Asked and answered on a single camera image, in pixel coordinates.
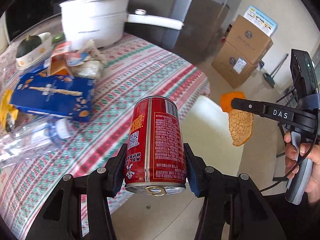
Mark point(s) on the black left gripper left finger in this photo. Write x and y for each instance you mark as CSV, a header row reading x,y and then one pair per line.
x,y
60,215

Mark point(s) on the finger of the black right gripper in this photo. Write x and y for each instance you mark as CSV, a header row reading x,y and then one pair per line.
x,y
263,109

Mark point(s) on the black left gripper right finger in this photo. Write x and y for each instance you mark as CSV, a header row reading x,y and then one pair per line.
x,y
231,200

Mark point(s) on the red drink can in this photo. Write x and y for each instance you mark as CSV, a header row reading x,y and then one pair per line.
x,y
155,162

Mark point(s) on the clear plastic bottle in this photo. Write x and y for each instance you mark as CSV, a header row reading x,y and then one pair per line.
x,y
34,139

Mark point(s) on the blue biscuit box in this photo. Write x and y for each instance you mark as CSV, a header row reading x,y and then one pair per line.
x,y
59,96

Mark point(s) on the yellow foil snack wrapper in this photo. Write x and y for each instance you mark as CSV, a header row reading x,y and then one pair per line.
x,y
9,113

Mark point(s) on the red white torn carton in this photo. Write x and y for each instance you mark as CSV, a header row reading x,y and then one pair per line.
x,y
63,59

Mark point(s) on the white trash bin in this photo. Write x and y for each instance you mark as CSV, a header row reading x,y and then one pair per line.
x,y
205,129

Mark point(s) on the person's right hand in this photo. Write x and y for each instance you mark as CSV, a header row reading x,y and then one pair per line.
x,y
312,188

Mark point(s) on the broom with dustpan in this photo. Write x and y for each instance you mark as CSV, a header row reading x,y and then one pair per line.
x,y
269,78

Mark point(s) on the lower cardboard box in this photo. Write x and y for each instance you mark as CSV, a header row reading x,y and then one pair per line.
x,y
232,65

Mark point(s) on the cardboard box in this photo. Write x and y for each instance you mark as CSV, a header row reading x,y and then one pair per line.
x,y
249,40
232,65

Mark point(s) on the upper cardboard box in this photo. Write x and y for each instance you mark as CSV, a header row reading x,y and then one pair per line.
x,y
249,40

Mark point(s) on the blue white leaflet box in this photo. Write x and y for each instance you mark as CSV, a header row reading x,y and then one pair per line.
x,y
261,20

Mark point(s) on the patterned tablecloth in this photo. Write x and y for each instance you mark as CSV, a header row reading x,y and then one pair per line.
x,y
135,69

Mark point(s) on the grey refrigerator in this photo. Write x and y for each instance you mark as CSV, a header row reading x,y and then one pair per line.
x,y
205,22

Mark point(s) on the white floral bowl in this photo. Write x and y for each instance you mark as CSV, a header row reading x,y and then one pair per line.
x,y
38,54

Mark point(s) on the green vegetable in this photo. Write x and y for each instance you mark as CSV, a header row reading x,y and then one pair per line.
x,y
58,38

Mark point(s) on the dark green pumpkin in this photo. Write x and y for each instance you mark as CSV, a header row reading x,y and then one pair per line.
x,y
27,45

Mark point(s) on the white electric cooking pot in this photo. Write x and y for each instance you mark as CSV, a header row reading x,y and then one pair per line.
x,y
103,21

